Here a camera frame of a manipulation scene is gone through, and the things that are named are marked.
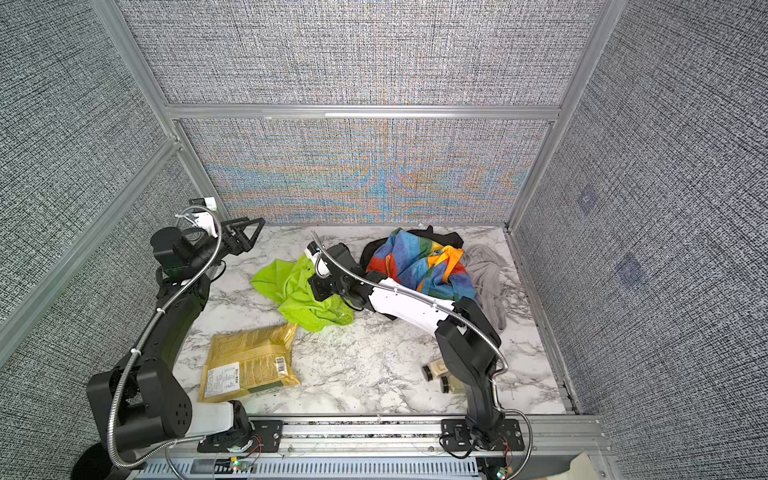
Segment lime green cloth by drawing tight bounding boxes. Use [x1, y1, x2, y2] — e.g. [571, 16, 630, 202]
[250, 256, 354, 333]

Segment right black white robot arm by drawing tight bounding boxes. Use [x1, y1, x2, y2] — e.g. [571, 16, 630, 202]
[305, 240, 509, 450]

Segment rainbow multicolour cloth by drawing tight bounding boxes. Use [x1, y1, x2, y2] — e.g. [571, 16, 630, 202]
[391, 247, 475, 301]

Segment grey cloth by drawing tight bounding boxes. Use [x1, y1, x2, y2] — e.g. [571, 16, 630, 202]
[462, 244, 507, 331]

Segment yellow snack bag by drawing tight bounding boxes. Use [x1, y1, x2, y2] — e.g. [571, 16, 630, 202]
[198, 323, 300, 403]

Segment upper small spice jar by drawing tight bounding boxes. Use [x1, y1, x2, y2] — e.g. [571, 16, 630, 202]
[421, 358, 449, 382]

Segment small spice jar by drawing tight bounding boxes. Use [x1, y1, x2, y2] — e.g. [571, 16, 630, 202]
[421, 358, 449, 382]
[439, 374, 465, 394]

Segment lower small spice jar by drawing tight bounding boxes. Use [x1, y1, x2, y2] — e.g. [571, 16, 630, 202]
[439, 374, 465, 394]

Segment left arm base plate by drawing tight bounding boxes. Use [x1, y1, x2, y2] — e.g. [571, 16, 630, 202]
[197, 420, 284, 454]

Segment white slotted cable duct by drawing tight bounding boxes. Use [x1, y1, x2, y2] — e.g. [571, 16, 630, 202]
[134, 457, 481, 479]

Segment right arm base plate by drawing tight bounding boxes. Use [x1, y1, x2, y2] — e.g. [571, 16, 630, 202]
[438, 418, 526, 453]

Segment aluminium front rail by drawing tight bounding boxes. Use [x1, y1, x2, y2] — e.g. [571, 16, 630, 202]
[249, 414, 615, 461]

